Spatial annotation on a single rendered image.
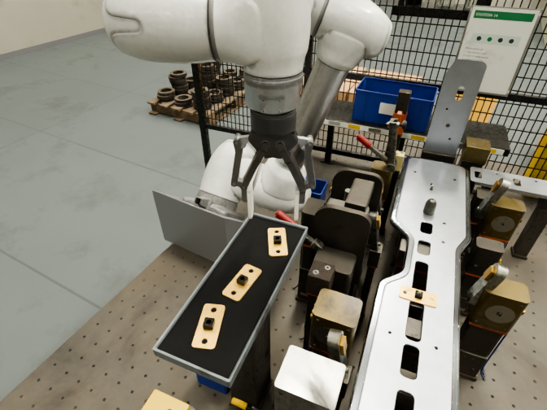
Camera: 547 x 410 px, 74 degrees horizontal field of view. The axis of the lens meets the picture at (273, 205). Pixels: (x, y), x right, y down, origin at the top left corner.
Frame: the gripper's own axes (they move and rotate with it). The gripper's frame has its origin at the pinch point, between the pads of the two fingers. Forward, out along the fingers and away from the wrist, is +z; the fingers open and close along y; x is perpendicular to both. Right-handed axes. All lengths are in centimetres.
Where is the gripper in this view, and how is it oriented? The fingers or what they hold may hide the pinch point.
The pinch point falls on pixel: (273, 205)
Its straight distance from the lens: 70.7
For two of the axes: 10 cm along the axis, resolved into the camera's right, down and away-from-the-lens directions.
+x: 0.6, -6.2, 7.8
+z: 0.0, 7.9, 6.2
